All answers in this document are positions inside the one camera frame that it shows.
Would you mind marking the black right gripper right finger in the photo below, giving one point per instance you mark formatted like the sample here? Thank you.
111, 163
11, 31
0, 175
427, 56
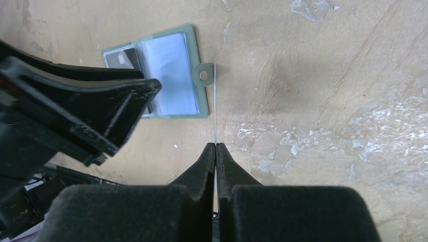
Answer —
250, 211

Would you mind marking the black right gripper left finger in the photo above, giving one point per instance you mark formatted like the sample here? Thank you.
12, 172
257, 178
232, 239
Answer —
179, 211

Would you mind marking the black VIP card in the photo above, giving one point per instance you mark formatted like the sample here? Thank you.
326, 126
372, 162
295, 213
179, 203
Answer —
215, 101
127, 57

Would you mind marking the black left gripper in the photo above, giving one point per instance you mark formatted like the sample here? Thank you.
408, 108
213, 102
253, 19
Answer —
43, 114

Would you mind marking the teal card holder wallet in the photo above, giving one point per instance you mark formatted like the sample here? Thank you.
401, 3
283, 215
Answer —
172, 57

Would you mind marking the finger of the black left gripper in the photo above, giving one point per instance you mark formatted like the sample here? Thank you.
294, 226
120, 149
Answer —
69, 71

